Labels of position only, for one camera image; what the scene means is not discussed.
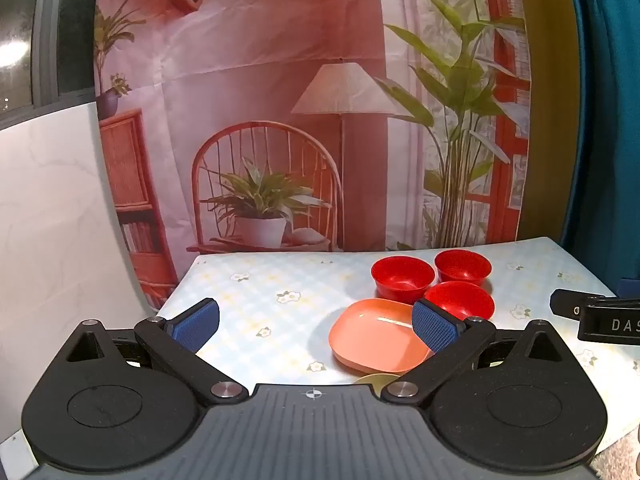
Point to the white marble board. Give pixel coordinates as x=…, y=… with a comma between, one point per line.
x=50, y=220

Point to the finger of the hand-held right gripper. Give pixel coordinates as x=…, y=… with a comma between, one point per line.
x=567, y=304

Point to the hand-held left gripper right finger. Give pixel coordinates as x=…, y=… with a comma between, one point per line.
x=433, y=328

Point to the red bowl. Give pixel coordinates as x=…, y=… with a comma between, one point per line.
x=461, y=301
x=462, y=265
x=400, y=276

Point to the printed backdrop cloth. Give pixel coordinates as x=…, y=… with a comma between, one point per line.
x=280, y=35

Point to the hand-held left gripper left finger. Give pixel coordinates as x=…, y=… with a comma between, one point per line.
x=200, y=321

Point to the orange square plate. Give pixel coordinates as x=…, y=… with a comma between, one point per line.
x=371, y=336

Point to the teal curtain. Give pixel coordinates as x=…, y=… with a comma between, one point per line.
x=607, y=110

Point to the dark window frame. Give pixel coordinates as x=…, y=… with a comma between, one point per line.
x=45, y=35

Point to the floral checked tablecloth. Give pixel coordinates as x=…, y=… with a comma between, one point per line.
x=280, y=280

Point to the yellow plate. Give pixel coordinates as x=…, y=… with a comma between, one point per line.
x=378, y=379

